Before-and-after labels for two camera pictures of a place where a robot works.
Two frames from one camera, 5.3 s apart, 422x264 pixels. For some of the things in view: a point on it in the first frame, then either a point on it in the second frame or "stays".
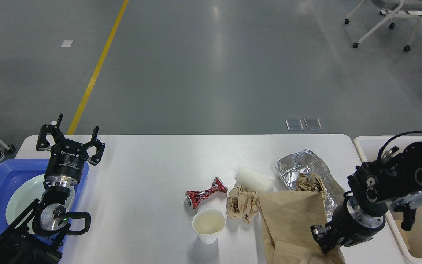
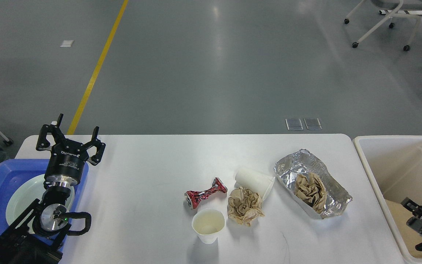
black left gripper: x=65 y=166 stays
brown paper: x=312 y=182 stays
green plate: x=23 y=197 stays
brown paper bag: x=286 y=217 → x=399 y=214
